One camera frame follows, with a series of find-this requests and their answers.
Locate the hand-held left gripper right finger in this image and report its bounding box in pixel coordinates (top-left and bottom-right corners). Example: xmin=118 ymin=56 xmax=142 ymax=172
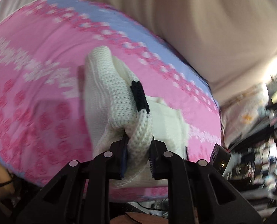
xmin=149 ymin=134 xmax=263 ymax=224

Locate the dark cluttered shelf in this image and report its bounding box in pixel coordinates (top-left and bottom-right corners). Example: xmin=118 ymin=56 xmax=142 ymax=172
xmin=223 ymin=72 xmax=277 ymax=206

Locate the beige backdrop cloth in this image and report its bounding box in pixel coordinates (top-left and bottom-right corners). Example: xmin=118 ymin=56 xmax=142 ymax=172
xmin=47 ymin=0 xmax=277 ymax=101

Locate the white red black knit sweater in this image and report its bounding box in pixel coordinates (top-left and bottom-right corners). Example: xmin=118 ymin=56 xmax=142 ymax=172
xmin=77 ymin=45 xmax=188 ymax=188

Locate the pale patterned hanging blanket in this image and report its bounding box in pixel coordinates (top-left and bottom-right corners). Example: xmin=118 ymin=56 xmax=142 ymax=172
xmin=220 ymin=83 xmax=270 ymax=147

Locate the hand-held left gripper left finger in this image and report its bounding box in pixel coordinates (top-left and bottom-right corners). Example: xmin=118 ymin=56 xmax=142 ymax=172
xmin=11 ymin=134 xmax=130 ymax=224

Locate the pink floral bed sheet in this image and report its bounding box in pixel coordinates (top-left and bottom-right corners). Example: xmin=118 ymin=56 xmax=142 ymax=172
xmin=0 ymin=0 xmax=223 ymax=202

